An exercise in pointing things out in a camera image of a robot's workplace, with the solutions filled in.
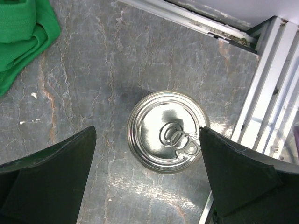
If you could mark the aluminium frame rail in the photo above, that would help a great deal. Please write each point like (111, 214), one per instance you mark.
(272, 101)

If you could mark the green cloth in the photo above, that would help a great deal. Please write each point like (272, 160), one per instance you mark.
(27, 28)

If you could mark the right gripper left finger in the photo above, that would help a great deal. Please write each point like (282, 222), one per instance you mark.
(47, 187)

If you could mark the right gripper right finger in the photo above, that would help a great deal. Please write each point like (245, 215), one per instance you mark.
(249, 187)

